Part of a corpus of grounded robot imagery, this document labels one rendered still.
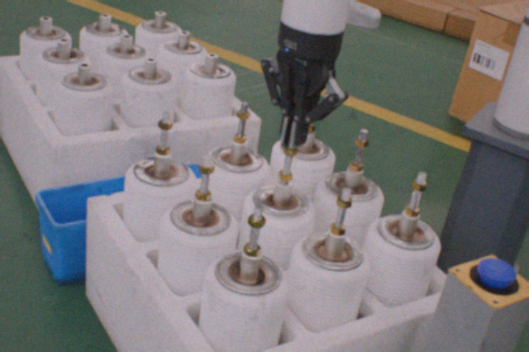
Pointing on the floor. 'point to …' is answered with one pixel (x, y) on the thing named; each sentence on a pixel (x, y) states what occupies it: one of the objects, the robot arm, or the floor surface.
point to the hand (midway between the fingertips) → (293, 130)
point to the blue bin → (72, 225)
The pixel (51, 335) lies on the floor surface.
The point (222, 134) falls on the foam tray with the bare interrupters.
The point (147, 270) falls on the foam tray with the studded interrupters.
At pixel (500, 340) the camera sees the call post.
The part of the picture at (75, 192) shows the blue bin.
